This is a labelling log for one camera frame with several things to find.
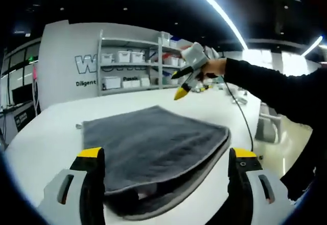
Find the grey towel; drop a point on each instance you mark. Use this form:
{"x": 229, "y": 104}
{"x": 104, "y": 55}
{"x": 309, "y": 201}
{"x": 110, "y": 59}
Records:
{"x": 153, "y": 143}

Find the person's right hand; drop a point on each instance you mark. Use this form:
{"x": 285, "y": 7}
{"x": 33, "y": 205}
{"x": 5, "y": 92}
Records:
{"x": 215, "y": 68}

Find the spare grippers with yellow tips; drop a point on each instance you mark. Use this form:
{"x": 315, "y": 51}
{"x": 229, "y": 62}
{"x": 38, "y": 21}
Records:
{"x": 203, "y": 88}

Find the grey shelving unit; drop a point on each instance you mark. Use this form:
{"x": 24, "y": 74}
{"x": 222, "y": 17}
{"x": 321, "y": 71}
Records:
{"x": 159, "y": 64}

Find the rows of white storage boxes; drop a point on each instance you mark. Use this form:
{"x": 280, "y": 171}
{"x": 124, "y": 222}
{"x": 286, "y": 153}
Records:
{"x": 122, "y": 56}

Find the grey chair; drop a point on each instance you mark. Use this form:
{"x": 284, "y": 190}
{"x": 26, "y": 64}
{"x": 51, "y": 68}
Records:
{"x": 268, "y": 125}

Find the person with blue mask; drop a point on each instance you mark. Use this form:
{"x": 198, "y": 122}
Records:
{"x": 316, "y": 153}

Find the black cabinet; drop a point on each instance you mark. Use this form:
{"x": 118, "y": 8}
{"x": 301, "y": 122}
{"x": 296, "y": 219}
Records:
{"x": 24, "y": 119}

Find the black monitor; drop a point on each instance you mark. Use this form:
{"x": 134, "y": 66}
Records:
{"x": 23, "y": 95}

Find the pink sign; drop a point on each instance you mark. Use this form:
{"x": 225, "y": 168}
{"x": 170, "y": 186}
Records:
{"x": 35, "y": 72}

